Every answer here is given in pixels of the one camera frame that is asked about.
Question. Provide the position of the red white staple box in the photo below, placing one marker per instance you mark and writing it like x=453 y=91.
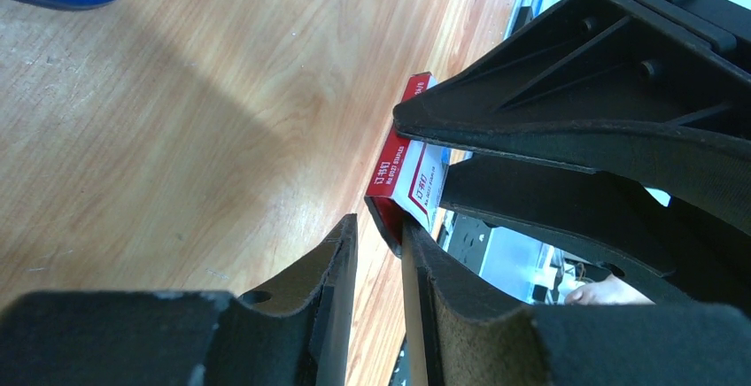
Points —
x=407 y=182

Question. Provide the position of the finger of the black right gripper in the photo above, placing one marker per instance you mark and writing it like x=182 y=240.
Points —
x=656 y=91
x=670 y=253

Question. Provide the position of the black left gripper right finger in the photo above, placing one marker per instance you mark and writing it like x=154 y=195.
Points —
x=460 y=330

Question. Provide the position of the person hand in background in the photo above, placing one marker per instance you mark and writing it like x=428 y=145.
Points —
x=611 y=291

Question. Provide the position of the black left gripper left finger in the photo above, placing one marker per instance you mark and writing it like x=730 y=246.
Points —
x=293 y=329

